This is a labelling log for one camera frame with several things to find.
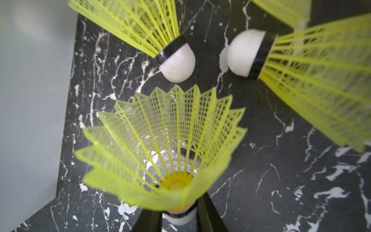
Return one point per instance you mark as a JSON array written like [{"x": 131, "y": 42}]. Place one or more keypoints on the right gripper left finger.
[{"x": 148, "y": 221}]

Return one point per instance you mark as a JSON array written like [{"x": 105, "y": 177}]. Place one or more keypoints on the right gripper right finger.
[{"x": 207, "y": 217}]

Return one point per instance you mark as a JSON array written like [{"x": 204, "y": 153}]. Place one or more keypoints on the green shuttlecock eight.
[{"x": 164, "y": 151}]

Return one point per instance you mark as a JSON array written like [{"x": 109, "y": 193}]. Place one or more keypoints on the green shuttlecock five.
[{"x": 323, "y": 73}]

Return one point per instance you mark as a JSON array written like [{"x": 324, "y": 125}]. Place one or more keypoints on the green shuttlecock three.
[{"x": 149, "y": 26}]

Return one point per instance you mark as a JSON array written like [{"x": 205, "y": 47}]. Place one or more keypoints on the clear plastic storage box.
[{"x": 37, "y": 44}]

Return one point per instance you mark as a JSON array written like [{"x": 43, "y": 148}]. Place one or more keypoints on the green shuttlecock four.
[{"x": 294, "y": 13}]

